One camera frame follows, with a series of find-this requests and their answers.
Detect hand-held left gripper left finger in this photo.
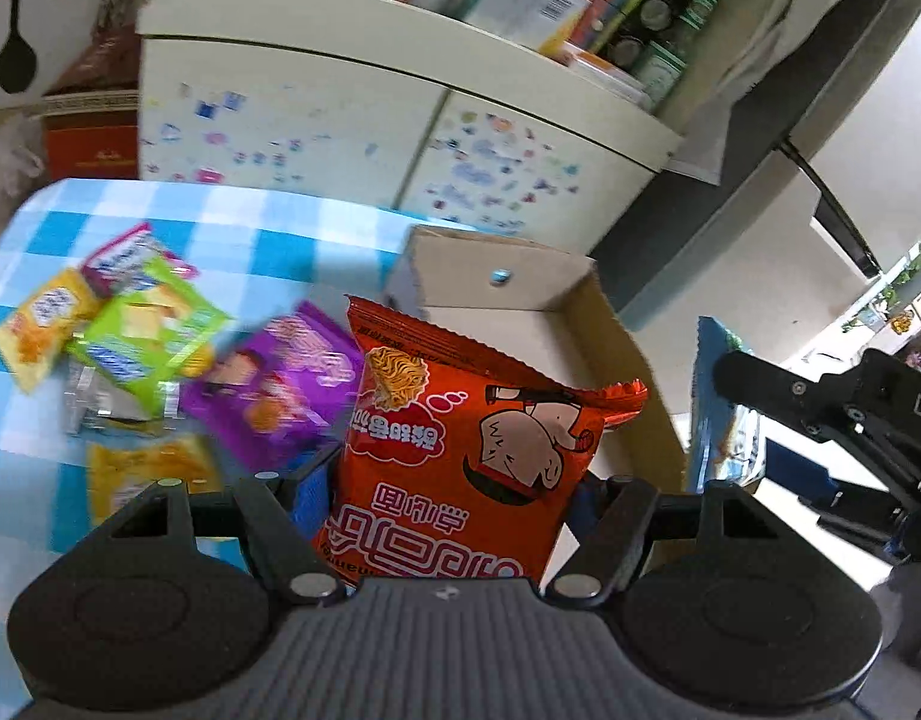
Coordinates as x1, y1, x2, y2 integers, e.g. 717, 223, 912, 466
111, 444, 349, 602

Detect white box with barcode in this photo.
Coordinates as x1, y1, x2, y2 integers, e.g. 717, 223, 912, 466
460, 0, 613, 55

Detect cardboard box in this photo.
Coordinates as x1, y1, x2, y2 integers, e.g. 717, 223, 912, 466
385, 225, 690, 497

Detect grey and cream refrigerator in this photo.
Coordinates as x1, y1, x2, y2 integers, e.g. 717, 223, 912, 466
587, 0, 921, 325

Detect green snack packet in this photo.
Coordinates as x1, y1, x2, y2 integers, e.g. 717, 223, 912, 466
65, 255, 234, 419

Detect blue snack packet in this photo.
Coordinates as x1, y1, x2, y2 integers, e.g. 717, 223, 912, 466
687, 315, 770, 497

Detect flat orange and white boxes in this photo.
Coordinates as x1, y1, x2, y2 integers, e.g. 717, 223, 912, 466
563, 43, 656, 115

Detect yellow snack packet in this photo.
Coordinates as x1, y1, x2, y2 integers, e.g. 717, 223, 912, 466
85, 433, 223, 527
0, 268, 105, 395

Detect green potted plant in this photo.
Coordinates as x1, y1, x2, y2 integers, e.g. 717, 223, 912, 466
842, 244, 921, 338

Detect red box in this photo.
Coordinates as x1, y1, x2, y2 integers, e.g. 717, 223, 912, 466
42, 88, 142, 182

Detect white plastic bag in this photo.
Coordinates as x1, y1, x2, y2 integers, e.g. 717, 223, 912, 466
0, 116, 47, 227

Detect silver snack packet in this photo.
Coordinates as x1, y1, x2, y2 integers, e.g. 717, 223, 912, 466
62, 358, 182, 437

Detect orange noodle snack packet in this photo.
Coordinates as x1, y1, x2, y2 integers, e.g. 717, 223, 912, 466
314, 296, 649, 587

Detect pink and white snack packet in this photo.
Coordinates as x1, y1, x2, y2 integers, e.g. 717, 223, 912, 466
81, 223, 200, 295

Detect black spoon wall sticker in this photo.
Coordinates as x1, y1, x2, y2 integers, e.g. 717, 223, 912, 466
0, 0, 41, 95

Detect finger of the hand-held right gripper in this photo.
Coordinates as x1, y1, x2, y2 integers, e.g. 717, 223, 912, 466
711, 351, 868, 440

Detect blue checkered tablecloth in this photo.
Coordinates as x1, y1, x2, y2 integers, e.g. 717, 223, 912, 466
0, 178, 480, 720

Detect cream cabinet with stickers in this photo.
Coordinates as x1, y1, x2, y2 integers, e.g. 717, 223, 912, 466
134, 0, 686, 241

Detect green glass bottle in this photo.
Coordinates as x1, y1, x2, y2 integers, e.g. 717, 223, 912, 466
631, 0, 725, 104

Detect purple snack packet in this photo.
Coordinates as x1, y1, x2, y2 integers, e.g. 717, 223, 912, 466
182, 300, 367, 467

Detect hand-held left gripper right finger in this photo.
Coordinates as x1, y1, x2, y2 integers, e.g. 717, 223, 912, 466
544, 476, 780, 605

